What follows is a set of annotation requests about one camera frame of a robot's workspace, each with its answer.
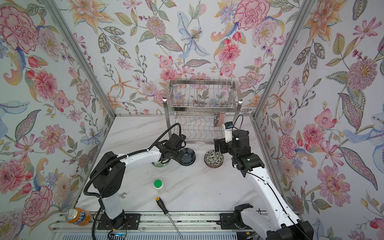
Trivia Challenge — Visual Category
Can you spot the olive leaf pattern bowl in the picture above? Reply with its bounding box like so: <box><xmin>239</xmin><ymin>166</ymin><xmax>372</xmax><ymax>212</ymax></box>
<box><xmin>204</xmin><ymin>150</ymin><xmax>224</xmax><ymax>168</ymax></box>

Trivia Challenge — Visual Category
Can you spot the dark blue patterned bowl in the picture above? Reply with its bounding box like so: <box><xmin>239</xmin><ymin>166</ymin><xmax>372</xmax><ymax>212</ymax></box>
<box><xmin>179</xmin><ymin>148</ymin><xmax>196</xmax><ymax>166</ymax></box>

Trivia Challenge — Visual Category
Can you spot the pink leaf pattern bowl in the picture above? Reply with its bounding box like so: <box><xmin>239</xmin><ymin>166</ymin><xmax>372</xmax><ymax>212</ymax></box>
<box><xmin>214</xmin><ymin>112</ymin><xmax>225</xmax><ymax>127</ymax></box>

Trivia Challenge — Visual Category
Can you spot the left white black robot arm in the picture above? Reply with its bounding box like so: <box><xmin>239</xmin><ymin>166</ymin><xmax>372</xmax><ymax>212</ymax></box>
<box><xmin>83</xmin><ymin>134</ymin><xmax>186</xmax><ymax>221</ymax></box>

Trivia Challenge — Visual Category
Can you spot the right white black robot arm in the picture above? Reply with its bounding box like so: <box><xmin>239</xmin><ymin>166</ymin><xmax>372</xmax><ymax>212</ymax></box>
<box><xmin>214</xmin><ymin>128</ymin><xmax>315</xmax><ymax>240</ymax></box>

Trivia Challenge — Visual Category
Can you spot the stainless steel dish rack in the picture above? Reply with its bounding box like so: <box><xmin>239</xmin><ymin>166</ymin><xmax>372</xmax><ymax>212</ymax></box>
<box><xmin>160</xmin><ymin>79</ymin><xmax>243</xmax><ymax>144</ymax></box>

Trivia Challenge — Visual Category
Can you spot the green leaf bowl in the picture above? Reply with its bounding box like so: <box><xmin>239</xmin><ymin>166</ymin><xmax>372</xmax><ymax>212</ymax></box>
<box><xmin>152</xmin><ymin>162</ymin><xmax>169</xmax><ymax>168</ymax></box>

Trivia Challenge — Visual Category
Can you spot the green cap white bottle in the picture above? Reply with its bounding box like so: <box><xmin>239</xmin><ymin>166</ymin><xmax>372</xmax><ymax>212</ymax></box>
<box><xmin>154</xmin><ymin>180</ymin><xmax>166</xmax><ymax>195</ymax></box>

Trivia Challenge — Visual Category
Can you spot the black yellow screwdriver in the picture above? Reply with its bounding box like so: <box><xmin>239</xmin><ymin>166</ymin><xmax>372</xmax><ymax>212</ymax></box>
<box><xmin>156</xmin><ymin>197</ymin><xmax>184</xmax><ymax>240</ymax></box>

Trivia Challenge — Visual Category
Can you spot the silver wrench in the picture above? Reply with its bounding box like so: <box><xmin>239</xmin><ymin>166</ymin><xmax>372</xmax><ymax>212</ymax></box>
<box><xmin>119</xmin><ymin>193</ymin><xmax>127</xmax><ymax>199</ymax></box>

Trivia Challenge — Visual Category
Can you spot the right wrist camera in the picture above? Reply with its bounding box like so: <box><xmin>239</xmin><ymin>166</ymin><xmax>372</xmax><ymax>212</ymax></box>
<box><xmin>224</xmin><ymin>121</ymin><xmax>234</xmax><ymax>143</ymax></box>

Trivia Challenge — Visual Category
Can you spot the black corrugated cable conduit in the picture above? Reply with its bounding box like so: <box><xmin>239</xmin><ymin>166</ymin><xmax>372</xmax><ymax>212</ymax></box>
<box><xmin>83</xmin><ymin>122</ymin><xmax>183</xmax><ymax>199</ymax></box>

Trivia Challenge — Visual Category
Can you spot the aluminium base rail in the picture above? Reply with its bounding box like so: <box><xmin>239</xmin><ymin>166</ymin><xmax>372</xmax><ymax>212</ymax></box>
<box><xmin>48</xmin><ymin>212</ymin><xmax>253</xmax><ymax>233</ymax></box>

